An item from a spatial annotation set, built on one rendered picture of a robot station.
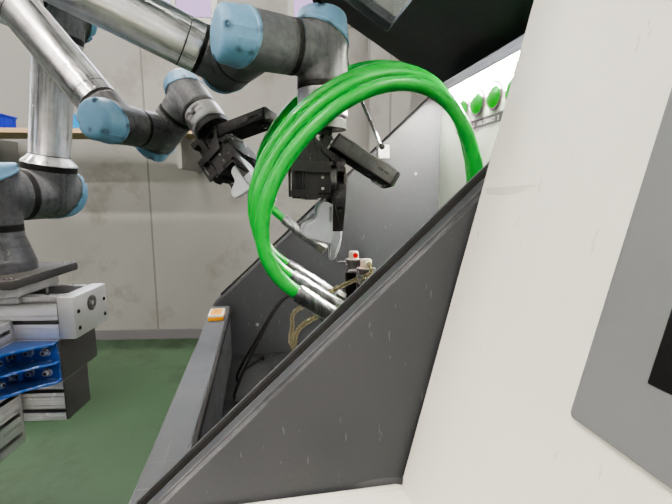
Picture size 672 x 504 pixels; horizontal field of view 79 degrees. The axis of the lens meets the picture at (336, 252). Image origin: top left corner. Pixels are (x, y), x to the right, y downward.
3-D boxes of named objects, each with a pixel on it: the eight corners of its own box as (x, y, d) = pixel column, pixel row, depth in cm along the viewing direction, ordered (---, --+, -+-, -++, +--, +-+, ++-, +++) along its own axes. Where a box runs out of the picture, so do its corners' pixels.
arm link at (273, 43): (203, 77, 60) (274, 87, 65) (225, 55, 50) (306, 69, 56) (201, 19, 58) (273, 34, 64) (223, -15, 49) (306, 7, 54)
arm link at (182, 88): (180, 104, 92) (203, 74, 89) (202, 137, 88) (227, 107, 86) (151, 89, 85) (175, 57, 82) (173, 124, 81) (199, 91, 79)
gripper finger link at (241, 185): (249, 217, 75) (229, 182, 79) (272, 194, 73) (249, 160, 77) (238, 212, 72) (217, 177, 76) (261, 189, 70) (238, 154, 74)
